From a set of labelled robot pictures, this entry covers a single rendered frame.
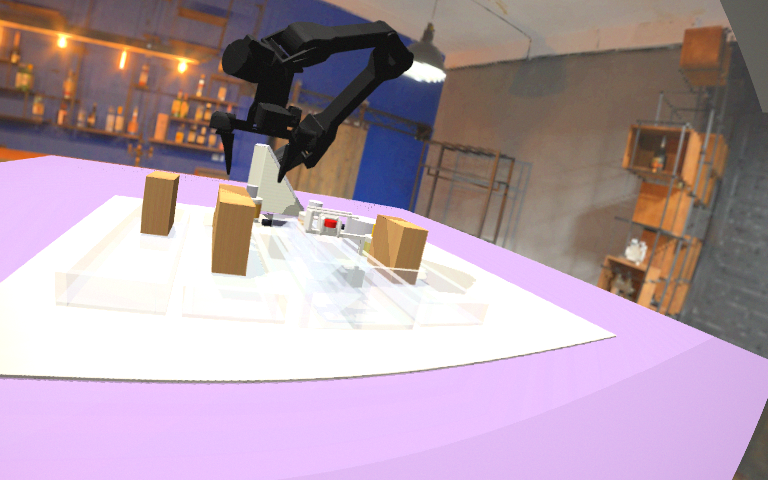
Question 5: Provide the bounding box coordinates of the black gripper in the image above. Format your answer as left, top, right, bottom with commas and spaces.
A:
209, 86, 319, 183

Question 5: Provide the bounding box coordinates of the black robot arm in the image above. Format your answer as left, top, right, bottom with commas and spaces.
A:
221, 20, 414, 172

